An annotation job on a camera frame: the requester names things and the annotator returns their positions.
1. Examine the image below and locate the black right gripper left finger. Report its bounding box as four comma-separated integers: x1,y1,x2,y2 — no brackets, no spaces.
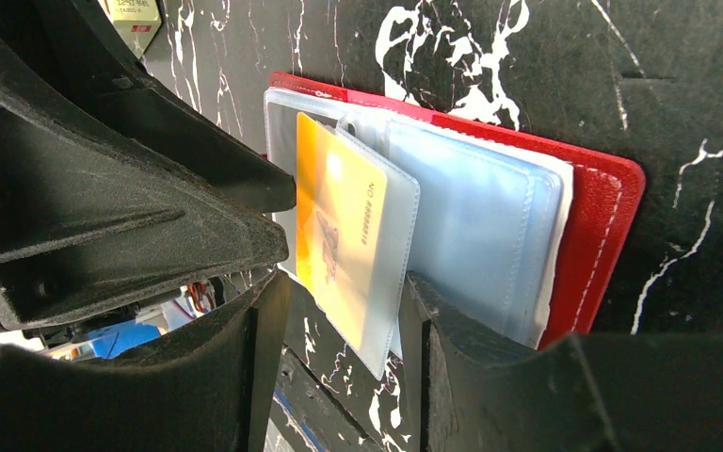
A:
0,270,292,451

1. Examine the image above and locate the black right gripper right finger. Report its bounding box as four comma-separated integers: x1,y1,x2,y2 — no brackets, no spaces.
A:
400,272,723,451

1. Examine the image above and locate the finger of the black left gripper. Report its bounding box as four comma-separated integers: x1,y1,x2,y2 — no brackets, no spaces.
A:
0,1,296,213
0,39,288,331

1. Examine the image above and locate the red card holder wallet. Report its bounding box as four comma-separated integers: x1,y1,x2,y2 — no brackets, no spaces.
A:
265,73,645,377

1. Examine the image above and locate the yellow credit card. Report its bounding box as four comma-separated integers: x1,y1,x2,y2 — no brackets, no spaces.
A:
296,113,387,347

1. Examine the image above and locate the beige rectangular remote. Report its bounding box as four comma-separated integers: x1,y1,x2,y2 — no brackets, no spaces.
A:
99,0,162,58

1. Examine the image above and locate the blue plastic bin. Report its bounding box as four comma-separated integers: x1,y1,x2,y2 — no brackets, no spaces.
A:
86,321,161,359

